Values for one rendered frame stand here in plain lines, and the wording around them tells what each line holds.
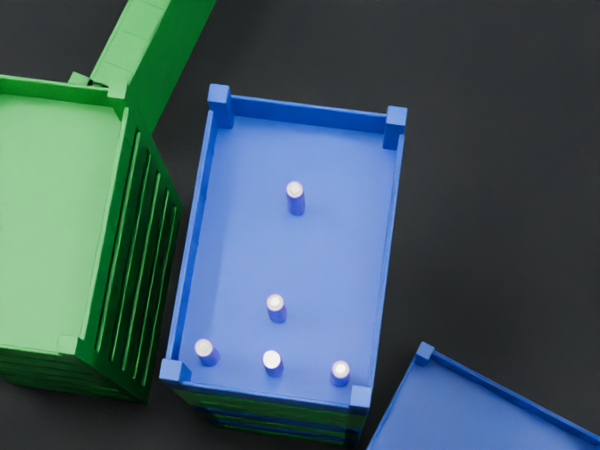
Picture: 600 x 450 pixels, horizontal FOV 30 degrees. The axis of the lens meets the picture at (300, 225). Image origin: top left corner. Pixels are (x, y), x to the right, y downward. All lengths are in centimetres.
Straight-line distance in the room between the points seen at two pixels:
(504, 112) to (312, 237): 65
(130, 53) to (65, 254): 39
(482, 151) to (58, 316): 74
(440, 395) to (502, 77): 50
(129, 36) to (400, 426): 66
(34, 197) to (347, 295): 38
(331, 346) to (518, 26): 81
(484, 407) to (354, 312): 52
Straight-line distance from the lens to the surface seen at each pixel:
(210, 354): 108
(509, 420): 163
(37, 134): 132
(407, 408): 162
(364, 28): 177
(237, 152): 119
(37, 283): 127
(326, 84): 174
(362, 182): 118
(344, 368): 107
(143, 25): 157
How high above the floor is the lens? 161
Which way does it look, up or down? 75 degrees down
